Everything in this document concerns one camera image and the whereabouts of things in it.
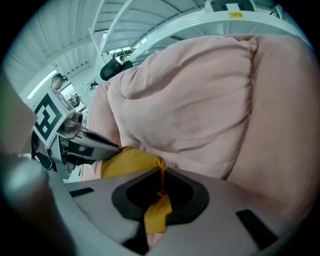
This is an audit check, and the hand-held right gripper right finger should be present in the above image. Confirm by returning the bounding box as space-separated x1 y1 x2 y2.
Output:
149 166 300 256

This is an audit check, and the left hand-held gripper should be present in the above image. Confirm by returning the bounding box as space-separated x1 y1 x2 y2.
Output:
31 89 123 180

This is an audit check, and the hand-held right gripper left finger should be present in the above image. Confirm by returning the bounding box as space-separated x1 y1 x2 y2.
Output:
63 166 161 256

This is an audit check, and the orange cushion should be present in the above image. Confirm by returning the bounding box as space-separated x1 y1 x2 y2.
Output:
99 145 174 235

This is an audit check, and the black office chair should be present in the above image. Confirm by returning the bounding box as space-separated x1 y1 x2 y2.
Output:
99 53 134 82

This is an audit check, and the pink padded armchair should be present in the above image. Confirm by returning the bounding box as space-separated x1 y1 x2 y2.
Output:
79 33 320 226

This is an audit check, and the white metal rack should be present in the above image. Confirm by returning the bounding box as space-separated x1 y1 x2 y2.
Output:
88 0 303 63

